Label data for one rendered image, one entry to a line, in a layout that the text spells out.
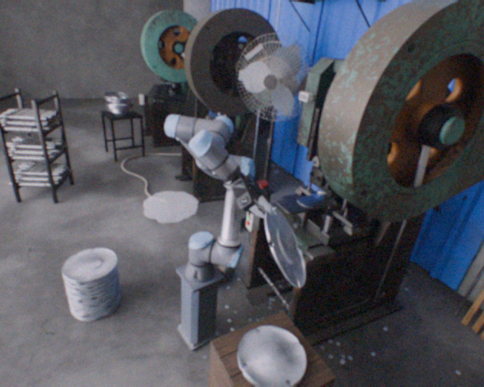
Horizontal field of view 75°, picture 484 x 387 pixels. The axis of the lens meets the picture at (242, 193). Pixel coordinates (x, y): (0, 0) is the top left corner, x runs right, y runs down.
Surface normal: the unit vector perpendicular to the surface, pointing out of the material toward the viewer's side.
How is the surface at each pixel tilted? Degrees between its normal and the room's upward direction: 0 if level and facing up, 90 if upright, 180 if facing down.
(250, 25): 90
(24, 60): 90
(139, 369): 0
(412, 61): 90
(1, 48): 90
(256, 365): 0
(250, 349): 0
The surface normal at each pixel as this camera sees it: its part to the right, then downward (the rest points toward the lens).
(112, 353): 0.08, -0.88
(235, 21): 0.40, 0.45
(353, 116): -0.89, 0.06
